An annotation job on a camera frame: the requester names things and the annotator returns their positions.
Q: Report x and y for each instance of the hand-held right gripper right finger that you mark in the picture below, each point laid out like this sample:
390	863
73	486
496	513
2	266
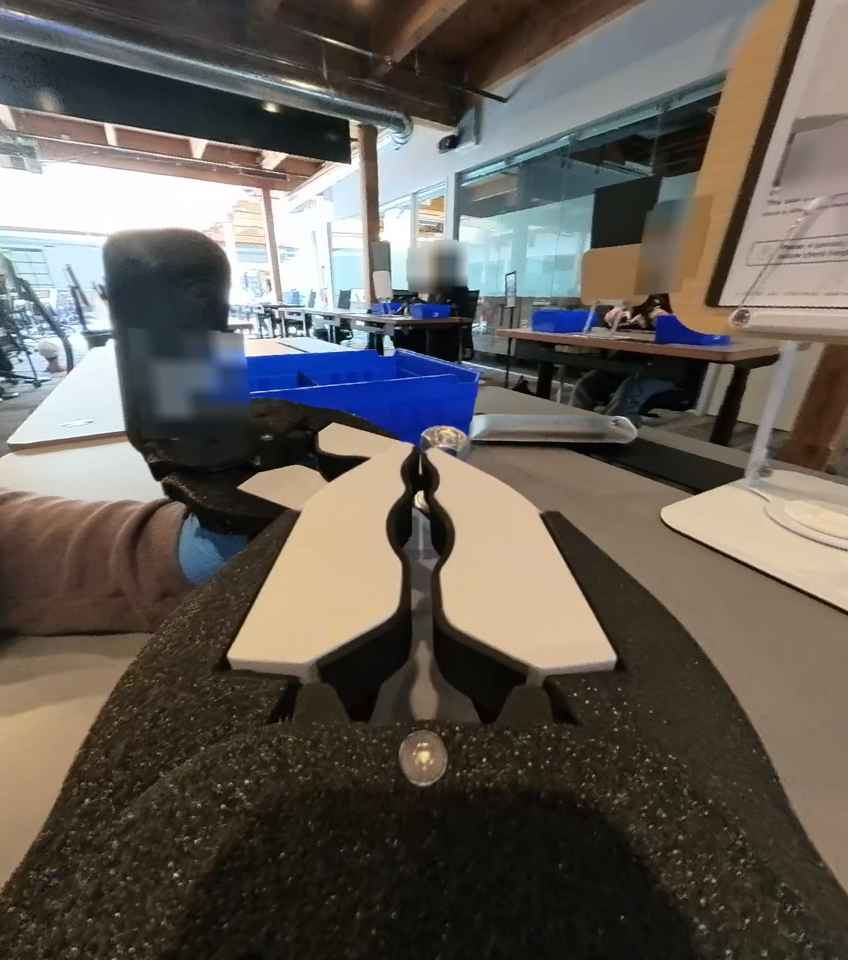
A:
529	585

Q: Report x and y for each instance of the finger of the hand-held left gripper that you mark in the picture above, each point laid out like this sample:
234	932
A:
281	489
352	444

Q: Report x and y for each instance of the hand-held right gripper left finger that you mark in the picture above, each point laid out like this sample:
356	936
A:
319	585

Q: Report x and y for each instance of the blue plastic bin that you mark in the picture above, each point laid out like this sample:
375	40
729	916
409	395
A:
562	320
394	390
424	309
686	330

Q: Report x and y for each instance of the silver hex bolt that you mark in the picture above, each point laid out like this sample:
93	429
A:
448	442

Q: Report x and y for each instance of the person's left forearm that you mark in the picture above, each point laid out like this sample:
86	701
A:
41	555

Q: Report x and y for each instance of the long office table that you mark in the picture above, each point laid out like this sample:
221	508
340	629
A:
394	321

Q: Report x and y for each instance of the grey pouch with snap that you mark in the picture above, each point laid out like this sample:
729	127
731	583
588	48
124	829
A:
551	429

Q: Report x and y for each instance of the black ceiling panel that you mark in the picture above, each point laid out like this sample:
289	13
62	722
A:
131	97

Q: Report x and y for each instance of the wooden board document stand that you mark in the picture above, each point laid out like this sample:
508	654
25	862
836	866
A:
769	525
611	270

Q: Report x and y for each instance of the wooden table with black legs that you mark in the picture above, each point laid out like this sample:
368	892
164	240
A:
619	345

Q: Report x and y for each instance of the black monitor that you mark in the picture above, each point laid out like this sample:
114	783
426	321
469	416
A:
623	210

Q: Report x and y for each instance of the printed instruction sheet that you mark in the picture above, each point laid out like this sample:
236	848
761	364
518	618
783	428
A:
844	187

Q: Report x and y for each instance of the grey ceiling duct pipe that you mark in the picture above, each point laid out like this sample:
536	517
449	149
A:
243	82

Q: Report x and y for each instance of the wooden support post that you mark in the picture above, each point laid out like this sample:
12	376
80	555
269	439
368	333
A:
836	405
370	202

